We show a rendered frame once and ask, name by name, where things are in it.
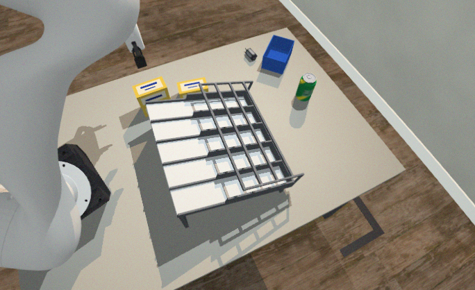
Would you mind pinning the yellow butter carton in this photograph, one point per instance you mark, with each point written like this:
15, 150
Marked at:
145, 112
191, 86
151, 90

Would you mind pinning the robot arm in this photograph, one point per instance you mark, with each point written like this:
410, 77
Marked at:
34, 81

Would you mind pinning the green drink can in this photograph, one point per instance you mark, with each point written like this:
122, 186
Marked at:
306, 87

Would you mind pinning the blue open bin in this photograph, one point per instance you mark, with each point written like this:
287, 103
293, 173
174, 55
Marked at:
276, 58

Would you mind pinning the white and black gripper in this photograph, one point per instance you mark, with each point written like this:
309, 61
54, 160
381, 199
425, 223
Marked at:
136, 46

